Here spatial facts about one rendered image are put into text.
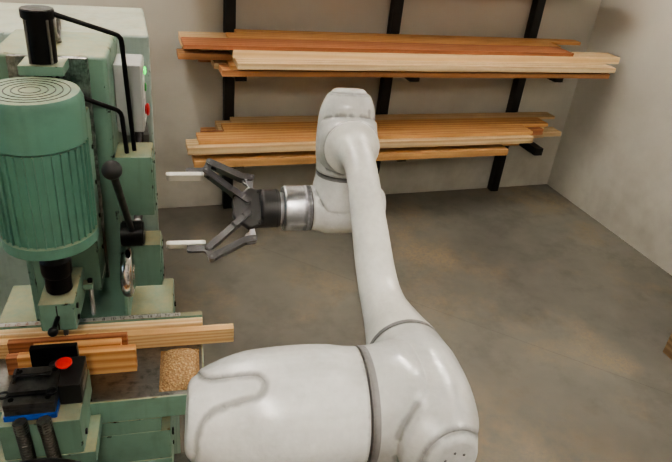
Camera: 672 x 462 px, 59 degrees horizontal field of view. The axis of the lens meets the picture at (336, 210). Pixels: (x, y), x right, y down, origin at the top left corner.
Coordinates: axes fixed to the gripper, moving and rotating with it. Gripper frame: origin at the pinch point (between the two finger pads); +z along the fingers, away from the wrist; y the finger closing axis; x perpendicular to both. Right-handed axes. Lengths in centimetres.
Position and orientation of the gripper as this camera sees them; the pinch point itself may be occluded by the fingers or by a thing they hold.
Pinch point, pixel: (172, 209)
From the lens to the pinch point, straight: 115.4
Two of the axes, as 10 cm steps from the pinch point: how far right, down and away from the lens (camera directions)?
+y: -0.9, -9.5, 3.1
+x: 2.2, -3.2, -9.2
